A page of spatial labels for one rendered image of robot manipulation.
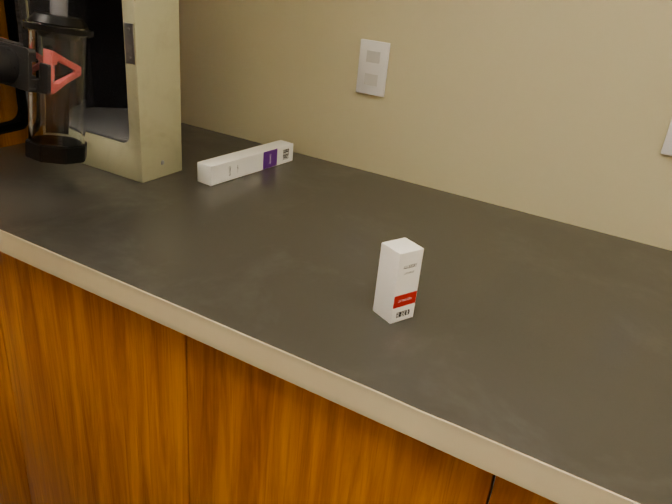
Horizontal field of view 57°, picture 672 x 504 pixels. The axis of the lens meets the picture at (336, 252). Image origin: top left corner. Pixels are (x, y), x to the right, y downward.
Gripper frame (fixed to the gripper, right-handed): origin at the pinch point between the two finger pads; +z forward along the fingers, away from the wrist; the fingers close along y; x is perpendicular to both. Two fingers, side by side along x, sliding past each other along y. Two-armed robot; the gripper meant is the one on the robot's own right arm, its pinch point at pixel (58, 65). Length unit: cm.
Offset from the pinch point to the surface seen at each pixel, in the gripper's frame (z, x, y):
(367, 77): 54, -4, -31
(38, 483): -6, 83, -3
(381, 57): 53, -9, -34
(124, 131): 17.4, 13.0, 2.5
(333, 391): -15, 25, -69
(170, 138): 20.9, 12.5, -6.7
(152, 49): 15.0, -4.4, -6.3
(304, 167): 45, 17, -24
